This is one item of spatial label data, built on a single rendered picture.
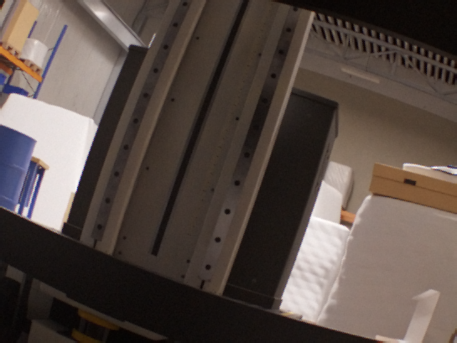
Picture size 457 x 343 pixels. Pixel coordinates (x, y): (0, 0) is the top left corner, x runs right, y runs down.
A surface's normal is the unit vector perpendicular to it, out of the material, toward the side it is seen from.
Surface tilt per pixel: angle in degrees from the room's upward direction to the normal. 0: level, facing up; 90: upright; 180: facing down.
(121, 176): 90
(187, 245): 90
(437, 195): 90
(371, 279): 90
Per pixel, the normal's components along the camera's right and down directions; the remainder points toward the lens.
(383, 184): -0.52, -0.28
